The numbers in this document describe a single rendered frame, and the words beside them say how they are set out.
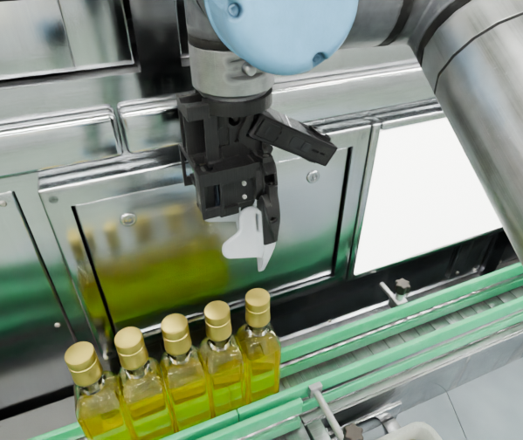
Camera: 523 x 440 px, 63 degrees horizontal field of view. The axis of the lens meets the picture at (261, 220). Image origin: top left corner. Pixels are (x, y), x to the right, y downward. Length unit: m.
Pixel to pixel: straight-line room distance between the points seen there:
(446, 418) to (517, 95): 0.84
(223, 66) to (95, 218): 0.31
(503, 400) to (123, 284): 0.81
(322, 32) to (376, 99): 0.43
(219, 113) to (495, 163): 0.23
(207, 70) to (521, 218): 0.25
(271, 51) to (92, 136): 0.34
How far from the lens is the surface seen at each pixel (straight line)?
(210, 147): 0.41
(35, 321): 0.76
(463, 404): 1.06
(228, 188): 0.42
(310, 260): 0.79
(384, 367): 0.84
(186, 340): 0.58
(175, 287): 0.71
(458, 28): 0.28
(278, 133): 0.42
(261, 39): 0.24
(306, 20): 0.24
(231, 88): 0.37
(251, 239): 0.46
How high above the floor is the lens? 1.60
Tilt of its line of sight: 37 degrees down
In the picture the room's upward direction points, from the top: straight up
